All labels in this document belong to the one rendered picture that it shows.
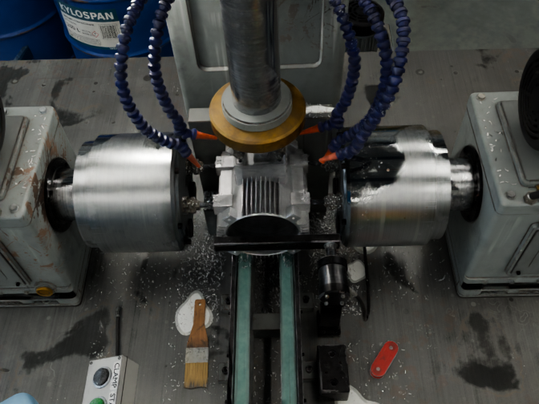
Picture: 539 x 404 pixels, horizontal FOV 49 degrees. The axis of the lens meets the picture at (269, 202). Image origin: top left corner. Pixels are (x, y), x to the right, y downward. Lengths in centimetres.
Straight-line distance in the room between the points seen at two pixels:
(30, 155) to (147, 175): 24
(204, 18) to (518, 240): 75
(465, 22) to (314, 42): 223
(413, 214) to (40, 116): 78
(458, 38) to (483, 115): 207
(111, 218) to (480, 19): 265
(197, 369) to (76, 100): 93
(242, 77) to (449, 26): 246
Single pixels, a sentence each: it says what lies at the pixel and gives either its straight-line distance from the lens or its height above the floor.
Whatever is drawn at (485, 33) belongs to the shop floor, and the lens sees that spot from 338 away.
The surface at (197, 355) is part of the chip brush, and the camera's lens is 132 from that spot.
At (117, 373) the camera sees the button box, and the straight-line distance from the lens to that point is 105.
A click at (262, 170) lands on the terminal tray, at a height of 113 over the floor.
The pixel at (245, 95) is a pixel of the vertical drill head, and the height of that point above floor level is 131.
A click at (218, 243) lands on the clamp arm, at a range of 118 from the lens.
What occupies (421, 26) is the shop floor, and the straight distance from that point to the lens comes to 334.
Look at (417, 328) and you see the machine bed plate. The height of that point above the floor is 80.
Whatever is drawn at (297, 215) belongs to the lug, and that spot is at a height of 108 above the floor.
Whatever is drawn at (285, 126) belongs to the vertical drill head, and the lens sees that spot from 106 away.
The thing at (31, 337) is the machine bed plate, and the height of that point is 80.
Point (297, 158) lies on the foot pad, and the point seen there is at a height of 108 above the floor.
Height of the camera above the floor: 203
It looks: 55 degrees down
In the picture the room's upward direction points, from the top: 4 degrees counter-clockwise
